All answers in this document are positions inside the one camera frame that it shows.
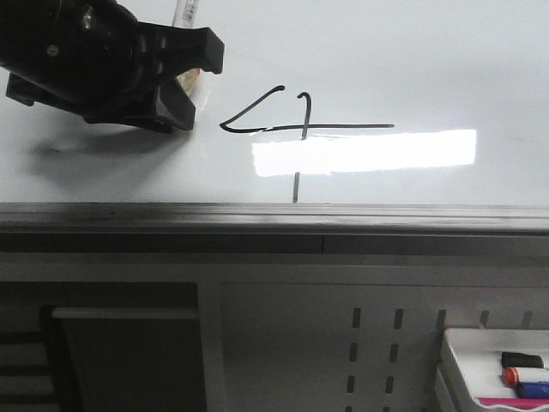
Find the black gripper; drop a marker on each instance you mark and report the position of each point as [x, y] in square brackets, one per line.
[96, 60]

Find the grey whiteboard marker ledge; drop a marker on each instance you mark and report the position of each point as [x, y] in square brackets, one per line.
[269, 218]

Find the whiteboard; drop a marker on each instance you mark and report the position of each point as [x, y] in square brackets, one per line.
[373, 102]

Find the dark panel under board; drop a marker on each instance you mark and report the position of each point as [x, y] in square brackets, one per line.
[124, 358]

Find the white storage tray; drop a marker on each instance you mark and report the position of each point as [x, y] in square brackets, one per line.
[470, 366]

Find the red capped marker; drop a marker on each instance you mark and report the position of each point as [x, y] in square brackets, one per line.
[512, 376]

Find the blue capped marker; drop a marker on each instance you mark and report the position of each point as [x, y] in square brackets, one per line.
[533, 390]

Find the pink white item in tray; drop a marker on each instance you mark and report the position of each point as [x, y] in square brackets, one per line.
[517, 403]

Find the white metal stand frame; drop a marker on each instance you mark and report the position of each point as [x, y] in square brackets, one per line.
[280, 332]

